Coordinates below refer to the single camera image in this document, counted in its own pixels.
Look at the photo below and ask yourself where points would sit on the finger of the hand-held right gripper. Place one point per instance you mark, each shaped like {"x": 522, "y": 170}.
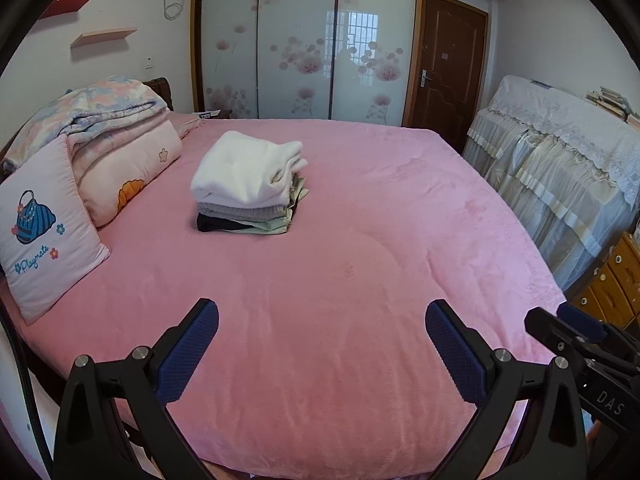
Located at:
{"x": 547, "y": 330}
{"x": 582, "y": 320}

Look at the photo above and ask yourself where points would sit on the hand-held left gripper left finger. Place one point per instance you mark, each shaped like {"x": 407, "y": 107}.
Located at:
{"x": 187, "y": 350}

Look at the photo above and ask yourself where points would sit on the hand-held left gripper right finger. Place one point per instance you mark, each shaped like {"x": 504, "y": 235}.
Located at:
{"x": 455, "y": 350}

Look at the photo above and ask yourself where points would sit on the white knit sweater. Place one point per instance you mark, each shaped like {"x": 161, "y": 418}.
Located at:
{"x": 240, "y": 165}

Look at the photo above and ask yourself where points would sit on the stack of folded clothes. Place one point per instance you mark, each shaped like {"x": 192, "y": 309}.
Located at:
{"x": 270, "y": 227}

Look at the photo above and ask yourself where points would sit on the wooden drawer cabinet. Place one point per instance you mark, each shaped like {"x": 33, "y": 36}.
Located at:
{"x": 615, "y": 280}

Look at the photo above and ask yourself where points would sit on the black folded garment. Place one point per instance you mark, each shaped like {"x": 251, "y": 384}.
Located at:
{"x": 212, "y": 223}

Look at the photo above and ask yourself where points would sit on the pink bed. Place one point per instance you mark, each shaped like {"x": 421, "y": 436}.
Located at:
{"x": 350, "y": 260}

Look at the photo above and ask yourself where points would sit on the lace-covered furniture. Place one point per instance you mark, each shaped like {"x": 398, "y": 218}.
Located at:
{"x": 550, "y": 160}

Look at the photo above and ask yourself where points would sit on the pink pillow with bag print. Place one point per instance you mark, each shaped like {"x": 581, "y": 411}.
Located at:
{"x": 45, "y": 240}

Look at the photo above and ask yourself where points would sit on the pink quilt with orange flower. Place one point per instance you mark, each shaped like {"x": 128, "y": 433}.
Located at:
{"x": 135, "y": 160}

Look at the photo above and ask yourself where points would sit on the row of books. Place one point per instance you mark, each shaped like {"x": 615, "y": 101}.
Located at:
{"x": 612, "y": 102}

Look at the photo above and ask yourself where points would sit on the floral folded quilt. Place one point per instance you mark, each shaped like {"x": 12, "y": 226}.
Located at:
{"x": 100, "y": 105}

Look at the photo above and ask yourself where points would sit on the dark wooden headboard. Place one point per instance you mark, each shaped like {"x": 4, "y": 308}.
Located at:
{"x": 162, "y": 91}

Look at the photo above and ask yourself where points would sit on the brown wooden door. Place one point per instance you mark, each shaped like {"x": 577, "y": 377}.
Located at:
{"x": 450, "y": 60}

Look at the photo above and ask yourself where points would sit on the floral glass sliding wardrobe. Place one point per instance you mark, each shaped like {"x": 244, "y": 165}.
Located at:
{"x": 295, "y": 35}

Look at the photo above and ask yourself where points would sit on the white wall socket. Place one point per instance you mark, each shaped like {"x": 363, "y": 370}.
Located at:
{"x": 150, "y": 63}

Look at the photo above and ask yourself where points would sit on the pink wall shelf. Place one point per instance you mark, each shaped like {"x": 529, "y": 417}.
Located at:
{"x": 105, "y": 35}

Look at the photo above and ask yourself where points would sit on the red wall shelf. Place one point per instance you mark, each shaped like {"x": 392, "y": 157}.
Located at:
{"x": 70, "y": 4}

